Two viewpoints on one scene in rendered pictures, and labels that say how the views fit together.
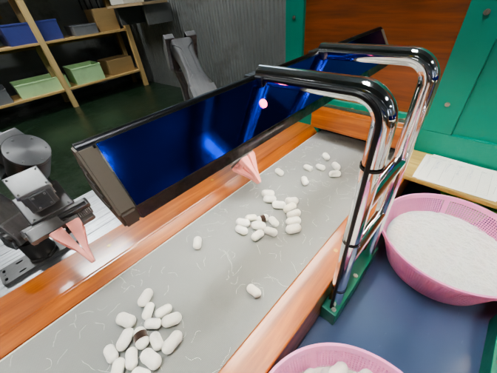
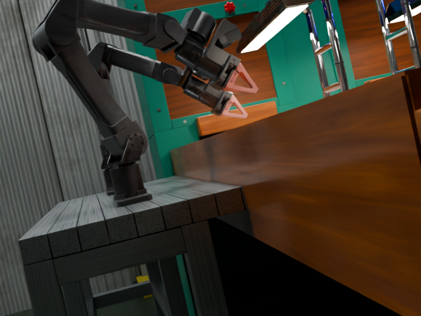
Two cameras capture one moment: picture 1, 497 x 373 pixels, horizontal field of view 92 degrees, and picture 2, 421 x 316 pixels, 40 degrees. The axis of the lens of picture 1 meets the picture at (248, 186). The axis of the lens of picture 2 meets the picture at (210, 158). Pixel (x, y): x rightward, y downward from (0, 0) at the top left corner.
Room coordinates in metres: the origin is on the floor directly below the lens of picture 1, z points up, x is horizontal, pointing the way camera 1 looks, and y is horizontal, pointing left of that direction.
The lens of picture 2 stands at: (-0.37, 1.50, 0.74)
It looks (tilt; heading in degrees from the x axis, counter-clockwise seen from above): 1 degrees down; 304
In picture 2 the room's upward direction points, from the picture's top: 13 degrees counter-clockwise
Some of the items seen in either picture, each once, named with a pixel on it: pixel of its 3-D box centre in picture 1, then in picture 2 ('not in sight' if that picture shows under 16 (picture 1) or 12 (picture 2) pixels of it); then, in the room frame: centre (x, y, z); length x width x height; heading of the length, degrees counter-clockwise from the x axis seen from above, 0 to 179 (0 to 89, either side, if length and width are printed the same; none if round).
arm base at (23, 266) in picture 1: (37, 245); (127, 182); (0.46, 0.59, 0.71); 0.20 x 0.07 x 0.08; 136
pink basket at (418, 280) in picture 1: (443, 249); not in sight; (0.30, -0.41, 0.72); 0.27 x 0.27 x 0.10
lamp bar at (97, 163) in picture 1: (295, 83); (267, 20); (0.39, -0.09, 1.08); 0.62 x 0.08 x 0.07; 132
